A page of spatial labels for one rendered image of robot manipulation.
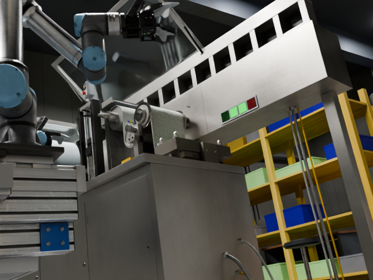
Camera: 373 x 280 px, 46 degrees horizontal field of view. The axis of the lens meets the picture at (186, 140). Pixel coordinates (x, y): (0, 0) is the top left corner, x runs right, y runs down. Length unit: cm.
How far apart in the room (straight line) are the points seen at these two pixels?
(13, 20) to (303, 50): 129
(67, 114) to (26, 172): 499
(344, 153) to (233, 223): 61
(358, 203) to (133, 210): 99
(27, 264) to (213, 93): 141
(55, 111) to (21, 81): 497
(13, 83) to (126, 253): 90
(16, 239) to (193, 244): 77
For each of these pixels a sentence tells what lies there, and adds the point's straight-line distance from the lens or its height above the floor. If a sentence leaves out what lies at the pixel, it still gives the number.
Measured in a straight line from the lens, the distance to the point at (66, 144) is 323.
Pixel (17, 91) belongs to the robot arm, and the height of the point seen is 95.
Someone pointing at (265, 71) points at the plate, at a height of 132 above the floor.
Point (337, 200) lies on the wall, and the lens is 916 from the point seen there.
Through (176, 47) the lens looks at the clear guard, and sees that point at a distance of 273.
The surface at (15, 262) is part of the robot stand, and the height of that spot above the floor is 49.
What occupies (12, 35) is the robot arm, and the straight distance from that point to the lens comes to 151.
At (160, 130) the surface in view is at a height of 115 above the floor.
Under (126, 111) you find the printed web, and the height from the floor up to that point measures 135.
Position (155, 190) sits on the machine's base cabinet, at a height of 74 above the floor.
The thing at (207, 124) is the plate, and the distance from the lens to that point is 245.
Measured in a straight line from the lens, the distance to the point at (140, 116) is 234.
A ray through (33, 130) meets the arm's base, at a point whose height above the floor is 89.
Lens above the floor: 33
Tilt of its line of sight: 19 degrees up
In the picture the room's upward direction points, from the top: 9 degrees counter-clockwise
